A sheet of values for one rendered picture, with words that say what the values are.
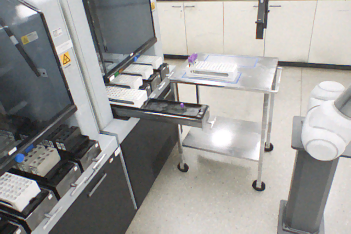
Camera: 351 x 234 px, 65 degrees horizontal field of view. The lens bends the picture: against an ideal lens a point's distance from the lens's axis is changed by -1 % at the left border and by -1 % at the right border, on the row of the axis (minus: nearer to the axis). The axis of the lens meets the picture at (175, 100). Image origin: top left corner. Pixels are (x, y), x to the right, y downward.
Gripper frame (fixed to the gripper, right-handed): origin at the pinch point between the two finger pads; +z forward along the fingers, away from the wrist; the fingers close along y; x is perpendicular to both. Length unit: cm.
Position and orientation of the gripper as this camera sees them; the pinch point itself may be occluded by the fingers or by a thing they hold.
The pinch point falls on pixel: (261, 30)
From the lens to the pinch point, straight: 127.8
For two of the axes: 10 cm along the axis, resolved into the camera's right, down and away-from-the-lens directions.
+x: -9.3, -1.2, 3.6
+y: 3.7, -5.2, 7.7
